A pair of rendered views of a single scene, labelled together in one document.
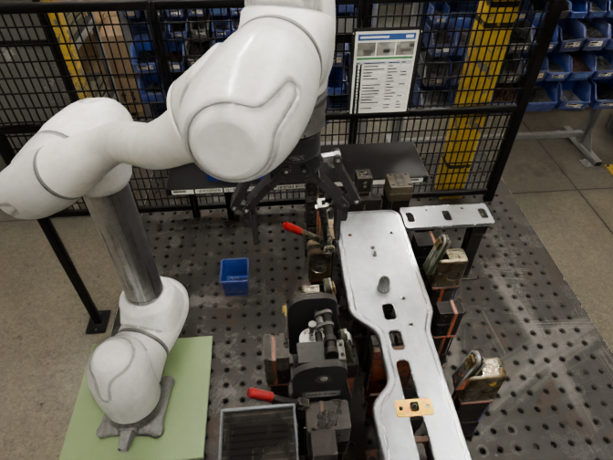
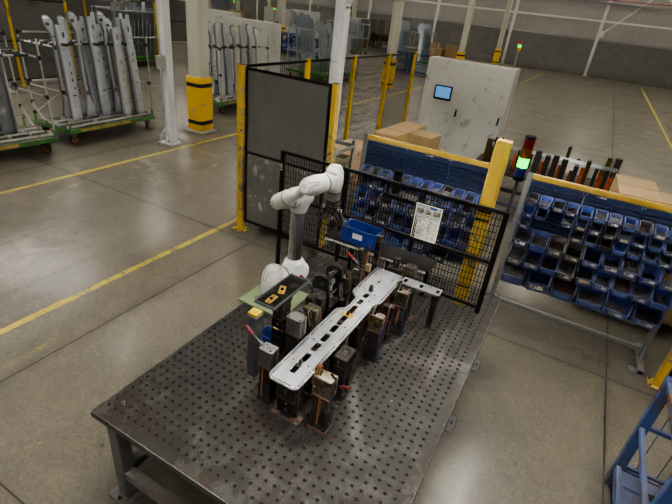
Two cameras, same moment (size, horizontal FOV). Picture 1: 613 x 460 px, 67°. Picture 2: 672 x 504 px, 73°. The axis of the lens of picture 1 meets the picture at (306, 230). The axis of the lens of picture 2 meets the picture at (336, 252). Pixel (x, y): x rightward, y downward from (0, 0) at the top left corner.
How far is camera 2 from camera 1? 2.17 m
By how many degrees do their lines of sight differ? 29
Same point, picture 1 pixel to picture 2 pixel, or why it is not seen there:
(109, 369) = (270, 269)
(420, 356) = (363, 307)
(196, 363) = (298, 298)
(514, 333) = (428, 351)
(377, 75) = (423, 222)
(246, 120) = (306, 184)
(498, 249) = (457, 328)
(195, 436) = not seen: hidden behind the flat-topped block
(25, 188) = (278, 198)
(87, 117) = not seen: hidden behind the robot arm
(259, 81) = (311, 180)
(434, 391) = (358, 315)
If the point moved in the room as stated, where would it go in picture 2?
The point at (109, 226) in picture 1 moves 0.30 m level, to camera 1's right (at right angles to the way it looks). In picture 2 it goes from (293, 224) to (327, 238)
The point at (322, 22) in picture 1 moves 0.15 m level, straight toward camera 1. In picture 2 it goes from (335, 178) to (318, 183)
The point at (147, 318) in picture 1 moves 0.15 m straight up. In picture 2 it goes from (289, 265) to (291, 247)
